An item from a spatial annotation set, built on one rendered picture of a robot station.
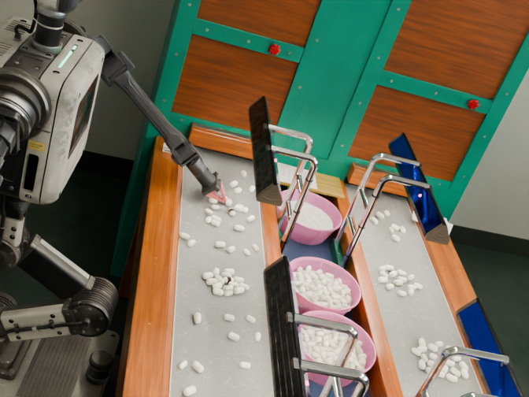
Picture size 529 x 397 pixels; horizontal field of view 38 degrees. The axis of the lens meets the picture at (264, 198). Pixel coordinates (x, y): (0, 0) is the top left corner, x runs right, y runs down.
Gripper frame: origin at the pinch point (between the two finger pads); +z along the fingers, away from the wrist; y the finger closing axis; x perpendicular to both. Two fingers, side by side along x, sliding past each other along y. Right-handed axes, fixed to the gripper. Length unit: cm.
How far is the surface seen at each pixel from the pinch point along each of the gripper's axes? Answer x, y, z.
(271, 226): -12.1, -11.4, 13.1
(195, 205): 7.7, -5.0, -6.4
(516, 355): -57, 42, 182
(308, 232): -20.4, -6.6, 26.1
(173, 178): 11.7, 5.4, -15.2
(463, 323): -60, -83, 26
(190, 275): 8.6, -45.8, -6.6
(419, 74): -83, 36, 14
